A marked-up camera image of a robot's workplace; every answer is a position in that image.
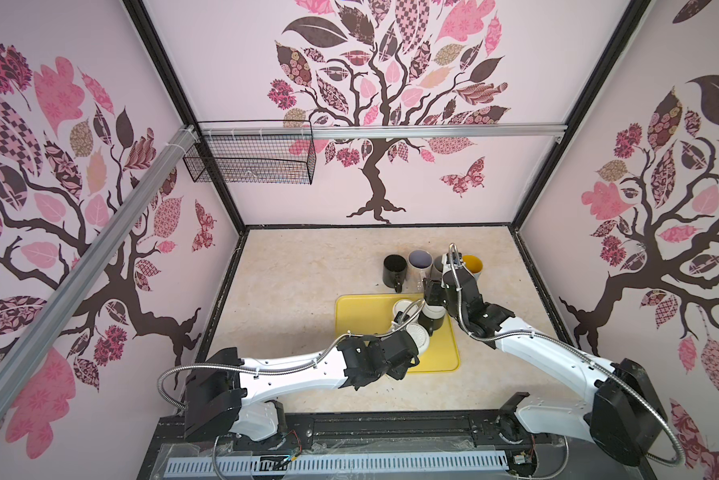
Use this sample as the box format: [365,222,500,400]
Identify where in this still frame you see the pink iridescent mug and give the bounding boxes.
[407,250,433,292]

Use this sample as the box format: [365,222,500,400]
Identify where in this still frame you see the small white ceramic mug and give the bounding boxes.
[391,299,419,329]

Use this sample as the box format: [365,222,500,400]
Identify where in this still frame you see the blue butterfly mug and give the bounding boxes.
[463,255,483,279]

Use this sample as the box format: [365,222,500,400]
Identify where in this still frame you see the black ceramic mug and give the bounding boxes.
[383,254,407,293]

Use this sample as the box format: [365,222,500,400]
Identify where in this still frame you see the grey ceramic mug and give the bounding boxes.
[431,254,451,282]

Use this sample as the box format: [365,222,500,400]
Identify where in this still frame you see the black mug white base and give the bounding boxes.
[417,303,447,337]

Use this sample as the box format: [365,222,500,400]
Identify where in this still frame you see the yellow plastic tray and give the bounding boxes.
[336,293,461,374]

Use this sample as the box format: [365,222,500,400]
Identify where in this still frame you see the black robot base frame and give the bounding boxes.
[137,410,655,479]

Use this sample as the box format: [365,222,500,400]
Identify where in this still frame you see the white slotted cable duct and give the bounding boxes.
[163,451,509,479]

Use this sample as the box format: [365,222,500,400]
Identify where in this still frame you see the aluminium rail back wall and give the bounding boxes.
[200,122,567,140]

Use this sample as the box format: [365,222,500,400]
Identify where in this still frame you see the aluminium rail wall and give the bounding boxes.
[200,122,567,140]
[0,125,198,420]

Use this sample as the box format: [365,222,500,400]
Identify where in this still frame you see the black wire basket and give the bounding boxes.
[184,120,317,185]

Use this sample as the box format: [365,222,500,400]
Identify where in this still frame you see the aluminium rail left wall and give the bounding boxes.
[0,125,198,420]

